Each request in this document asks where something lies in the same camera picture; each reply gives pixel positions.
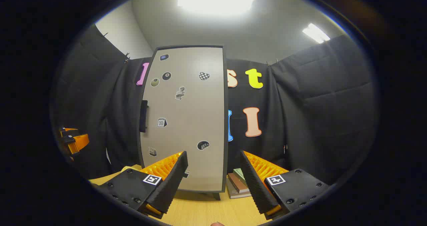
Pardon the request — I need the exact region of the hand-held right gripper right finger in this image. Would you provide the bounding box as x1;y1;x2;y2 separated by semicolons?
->
240;150;331;220

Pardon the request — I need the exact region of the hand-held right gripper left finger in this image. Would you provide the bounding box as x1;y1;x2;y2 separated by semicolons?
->
97;151;189;220

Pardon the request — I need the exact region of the grey cabinet door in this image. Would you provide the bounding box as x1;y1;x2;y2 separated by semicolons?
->
138;45;229;194

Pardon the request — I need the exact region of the black door handle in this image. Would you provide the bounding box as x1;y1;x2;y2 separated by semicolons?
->
139;100;149;133

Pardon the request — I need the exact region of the brown book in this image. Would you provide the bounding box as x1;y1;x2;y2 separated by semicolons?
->
228;173;250;194

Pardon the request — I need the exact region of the pale grey book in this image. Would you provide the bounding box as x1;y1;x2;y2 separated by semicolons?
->
226;179;253;199

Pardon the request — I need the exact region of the black backdrop cloth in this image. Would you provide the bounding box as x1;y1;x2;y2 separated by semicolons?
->
53;24;379;186

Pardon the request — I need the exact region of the small ceiling light panel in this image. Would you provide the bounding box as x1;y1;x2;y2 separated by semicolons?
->
302;23;331;44

